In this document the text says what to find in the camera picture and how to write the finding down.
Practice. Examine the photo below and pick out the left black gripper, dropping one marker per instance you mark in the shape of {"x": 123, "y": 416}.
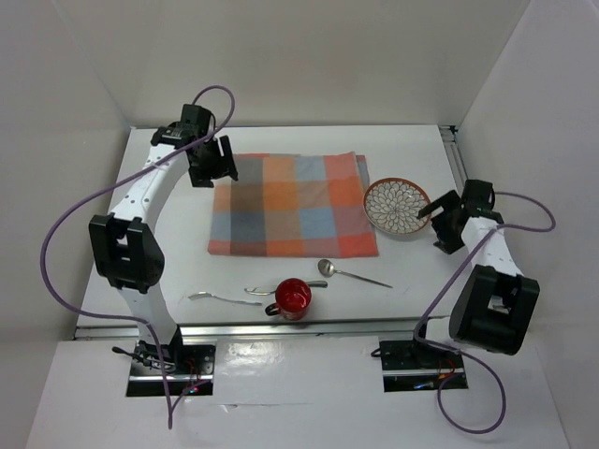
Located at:
{"x": 224, "y": 165}

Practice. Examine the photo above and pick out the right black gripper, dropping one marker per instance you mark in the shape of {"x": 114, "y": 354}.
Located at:
{"x": 447, "y": 241}

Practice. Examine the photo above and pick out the floral patterned plate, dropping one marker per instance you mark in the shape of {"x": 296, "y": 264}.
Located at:
{"x": 392, "y": 205}

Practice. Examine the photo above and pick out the checkered orange grey cloth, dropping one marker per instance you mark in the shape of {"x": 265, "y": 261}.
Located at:
{"x": 287, "y": 205}

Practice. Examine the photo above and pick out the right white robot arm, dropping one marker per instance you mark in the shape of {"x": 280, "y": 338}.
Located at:
{"x": 496, "y": 304}

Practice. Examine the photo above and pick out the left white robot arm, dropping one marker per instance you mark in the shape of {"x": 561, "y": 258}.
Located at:
{"x": 125, "y": 250}

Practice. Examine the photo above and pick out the silver fork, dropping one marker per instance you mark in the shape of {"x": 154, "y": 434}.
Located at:
{"x": 207, "y": 295}

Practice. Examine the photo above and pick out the silver spoon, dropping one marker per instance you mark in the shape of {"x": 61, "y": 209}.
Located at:
{"x": 327, "y": 269}

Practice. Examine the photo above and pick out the silver knife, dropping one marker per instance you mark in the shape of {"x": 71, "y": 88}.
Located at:
{"x": 270, "y": 290}

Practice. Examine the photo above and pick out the red enamel mug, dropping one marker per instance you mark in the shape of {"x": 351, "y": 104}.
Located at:
{"x": 292, "y": 300}

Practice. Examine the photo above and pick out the aluminium frame rail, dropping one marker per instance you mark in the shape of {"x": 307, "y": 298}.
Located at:
{"x": 462, "y": 251}

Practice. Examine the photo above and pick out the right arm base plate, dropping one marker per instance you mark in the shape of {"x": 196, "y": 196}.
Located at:
{"x": 409, "y": 366}

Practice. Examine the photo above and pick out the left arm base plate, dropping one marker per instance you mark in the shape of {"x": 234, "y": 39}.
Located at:
{"x": 195, "y": 372}

